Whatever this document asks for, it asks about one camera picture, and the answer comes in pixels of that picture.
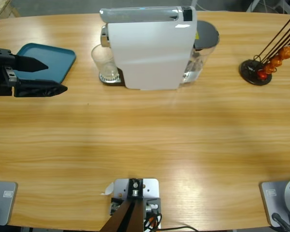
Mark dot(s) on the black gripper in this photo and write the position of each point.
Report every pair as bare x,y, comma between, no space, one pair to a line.
0,72

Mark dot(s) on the clear drinking glass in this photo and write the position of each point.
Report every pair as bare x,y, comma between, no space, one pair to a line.
104,65

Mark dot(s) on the white capsule coffee machine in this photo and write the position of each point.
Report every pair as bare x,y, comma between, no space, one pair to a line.
147,48

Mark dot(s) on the red coffee capsule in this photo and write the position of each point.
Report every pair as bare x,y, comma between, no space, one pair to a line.
262,75

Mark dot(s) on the orange coffee capsule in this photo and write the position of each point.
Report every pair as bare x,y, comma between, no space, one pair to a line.
286,52
270,68
277,61

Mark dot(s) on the teal plastic tray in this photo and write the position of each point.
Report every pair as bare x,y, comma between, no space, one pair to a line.
58,60

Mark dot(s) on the wooden pallet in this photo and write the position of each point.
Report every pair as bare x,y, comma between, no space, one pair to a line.
4,8

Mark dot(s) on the white paper tape scrap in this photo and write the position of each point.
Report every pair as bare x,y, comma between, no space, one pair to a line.
109,188

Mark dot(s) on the black capsule holder with rods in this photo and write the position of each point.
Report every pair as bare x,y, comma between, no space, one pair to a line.
247,70

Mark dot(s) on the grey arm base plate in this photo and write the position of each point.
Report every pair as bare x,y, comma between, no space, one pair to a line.
4,205
270,203

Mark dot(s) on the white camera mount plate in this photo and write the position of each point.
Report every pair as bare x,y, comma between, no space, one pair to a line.
151,187

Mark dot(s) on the dark camera post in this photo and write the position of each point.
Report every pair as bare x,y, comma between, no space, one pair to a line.
125,217

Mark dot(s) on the white metal frame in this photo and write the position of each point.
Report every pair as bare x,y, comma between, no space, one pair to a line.
255,3

